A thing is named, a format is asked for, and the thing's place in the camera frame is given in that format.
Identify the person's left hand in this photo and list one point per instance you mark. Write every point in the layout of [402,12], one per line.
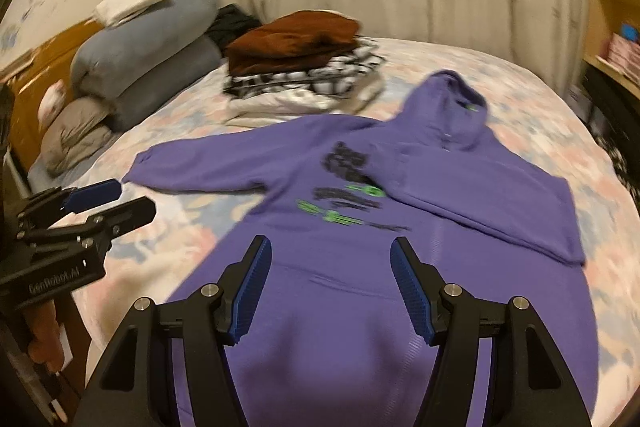
[47,332]

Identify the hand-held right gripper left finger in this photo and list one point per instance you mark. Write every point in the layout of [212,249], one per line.
[250,289]

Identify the purple printed hoodie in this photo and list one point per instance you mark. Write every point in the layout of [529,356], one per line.
[450,167]

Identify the light grey folded garment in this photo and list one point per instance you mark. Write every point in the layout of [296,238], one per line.
[280,104]

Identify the dark crumpled garment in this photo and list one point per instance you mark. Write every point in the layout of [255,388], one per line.
[232,24]

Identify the blue-grey bolster pillow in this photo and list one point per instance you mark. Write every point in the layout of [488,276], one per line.
[165,77]
[150,32]

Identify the black white patterned folded garment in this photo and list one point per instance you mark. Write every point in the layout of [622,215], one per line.
[325,74]

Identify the grey-brown pillow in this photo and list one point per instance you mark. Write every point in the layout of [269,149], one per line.
[75,132]

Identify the brown folded garment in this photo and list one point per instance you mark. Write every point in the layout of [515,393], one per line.
[290,39]

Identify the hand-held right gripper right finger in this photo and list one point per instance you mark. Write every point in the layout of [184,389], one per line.
[412,292]

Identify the pink box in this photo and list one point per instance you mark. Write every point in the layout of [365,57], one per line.
[622,52]

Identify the wooden headboard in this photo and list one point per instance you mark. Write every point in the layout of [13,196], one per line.
[35,67]

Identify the floral bed sheet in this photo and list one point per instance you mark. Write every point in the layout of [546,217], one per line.
[550,122]

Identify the small white pink pillow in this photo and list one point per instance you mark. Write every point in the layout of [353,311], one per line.
[50,102]

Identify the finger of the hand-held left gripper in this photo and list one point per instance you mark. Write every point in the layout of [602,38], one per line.
[95,196]
[125,213]

